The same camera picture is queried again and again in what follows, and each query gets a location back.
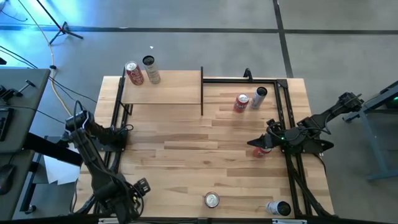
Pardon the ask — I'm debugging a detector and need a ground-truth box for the red Coca-Cola can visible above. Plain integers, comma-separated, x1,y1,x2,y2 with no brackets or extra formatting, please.
124,60,145,86

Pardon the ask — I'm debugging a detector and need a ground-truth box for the yellow cable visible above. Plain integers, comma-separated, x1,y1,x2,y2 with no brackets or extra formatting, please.
17,0,74,118

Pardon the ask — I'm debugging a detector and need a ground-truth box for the black desk clamp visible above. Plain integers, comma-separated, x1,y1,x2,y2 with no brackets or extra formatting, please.
0,80,37,102

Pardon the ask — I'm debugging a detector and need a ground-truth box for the black tripod stand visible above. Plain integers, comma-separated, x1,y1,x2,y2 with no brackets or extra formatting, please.
34,0,85,46

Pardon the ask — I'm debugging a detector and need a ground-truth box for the tall white black can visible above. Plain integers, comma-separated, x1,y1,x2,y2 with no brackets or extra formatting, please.
266,200,292,217

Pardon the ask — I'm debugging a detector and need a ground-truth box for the tall beige slim can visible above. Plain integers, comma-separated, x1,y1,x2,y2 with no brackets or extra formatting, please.
142,55,162,85

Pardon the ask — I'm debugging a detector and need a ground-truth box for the wooden shelf with black legs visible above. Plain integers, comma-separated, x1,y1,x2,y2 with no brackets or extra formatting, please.
120,65,205,116

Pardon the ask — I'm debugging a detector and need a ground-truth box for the black computer mouse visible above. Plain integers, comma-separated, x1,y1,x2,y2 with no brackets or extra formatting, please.
0,164,16,196

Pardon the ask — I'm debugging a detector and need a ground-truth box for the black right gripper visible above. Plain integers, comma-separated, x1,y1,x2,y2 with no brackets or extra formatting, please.
248,132,286,149

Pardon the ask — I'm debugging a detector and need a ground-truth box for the black keyboard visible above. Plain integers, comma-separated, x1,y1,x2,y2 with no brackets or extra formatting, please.
0,107,15,142

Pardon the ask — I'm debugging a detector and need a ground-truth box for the orange Fanta can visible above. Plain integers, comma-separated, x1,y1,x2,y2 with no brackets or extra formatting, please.
233,93,250,114

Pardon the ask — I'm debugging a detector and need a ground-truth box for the black aluminium table frame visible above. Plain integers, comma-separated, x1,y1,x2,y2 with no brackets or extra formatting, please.
70,66,335,218

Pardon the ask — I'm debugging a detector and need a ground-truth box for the white paper sheet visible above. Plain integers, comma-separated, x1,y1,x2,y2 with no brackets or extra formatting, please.
43,146,82,186

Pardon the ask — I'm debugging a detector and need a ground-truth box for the white label strip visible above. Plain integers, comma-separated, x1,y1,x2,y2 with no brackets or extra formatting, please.
98,217,134,224
272,218,308,224

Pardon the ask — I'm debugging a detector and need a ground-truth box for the black floor cable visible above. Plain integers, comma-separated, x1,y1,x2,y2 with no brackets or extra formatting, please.
0,45,99,104

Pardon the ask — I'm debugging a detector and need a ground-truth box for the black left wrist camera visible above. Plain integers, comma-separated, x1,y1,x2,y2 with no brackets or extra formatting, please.
134,177,152,196

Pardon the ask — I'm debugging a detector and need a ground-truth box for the red can with white label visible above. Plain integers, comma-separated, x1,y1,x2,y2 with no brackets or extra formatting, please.
204,191,220,209

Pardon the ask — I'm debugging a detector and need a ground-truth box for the tall white blue can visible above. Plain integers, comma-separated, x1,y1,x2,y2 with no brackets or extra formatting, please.
249,86,269,110

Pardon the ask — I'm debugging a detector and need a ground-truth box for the short red soda can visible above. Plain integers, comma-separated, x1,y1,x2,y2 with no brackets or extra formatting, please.
252,145,273,159

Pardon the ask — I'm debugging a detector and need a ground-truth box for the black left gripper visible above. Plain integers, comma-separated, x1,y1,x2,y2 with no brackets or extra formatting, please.
99,179,142,224

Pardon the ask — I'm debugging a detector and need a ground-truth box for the blue-grey metal table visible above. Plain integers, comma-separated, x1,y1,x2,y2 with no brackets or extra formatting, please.
341,80,398,183

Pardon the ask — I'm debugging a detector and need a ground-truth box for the black support beam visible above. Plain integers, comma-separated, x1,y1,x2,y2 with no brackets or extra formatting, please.
23,132,85,167

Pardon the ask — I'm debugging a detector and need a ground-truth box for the grey desk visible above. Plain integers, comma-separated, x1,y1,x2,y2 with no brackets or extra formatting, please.
0,67,52,220

